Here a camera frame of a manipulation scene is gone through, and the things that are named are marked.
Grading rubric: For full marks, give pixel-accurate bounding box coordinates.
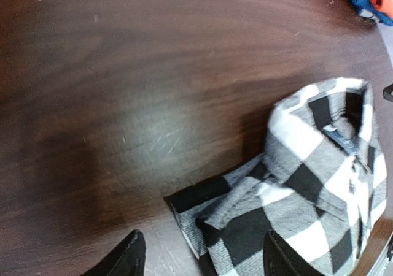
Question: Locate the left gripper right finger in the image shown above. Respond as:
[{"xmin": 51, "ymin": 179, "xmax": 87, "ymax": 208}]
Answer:
[{"xmin": 263, "ymin": 229, "xmax": 322, "ymax": 276}]

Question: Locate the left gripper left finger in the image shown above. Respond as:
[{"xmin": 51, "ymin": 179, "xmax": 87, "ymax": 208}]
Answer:
[{"xmin": 82, "ymin": 229, "xmax": 146, "ymax": 276}]

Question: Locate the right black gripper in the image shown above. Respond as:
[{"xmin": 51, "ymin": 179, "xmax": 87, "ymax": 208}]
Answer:
[{"xmin": 383, "ymin": 85, "xmax": 393, "ymax": 101}]

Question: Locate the black white checkered cloth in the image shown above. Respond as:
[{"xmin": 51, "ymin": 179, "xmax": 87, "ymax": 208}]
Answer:
[{"xmin": 166, "ymin": 77, "xmax": 387, "ymax": 275}]

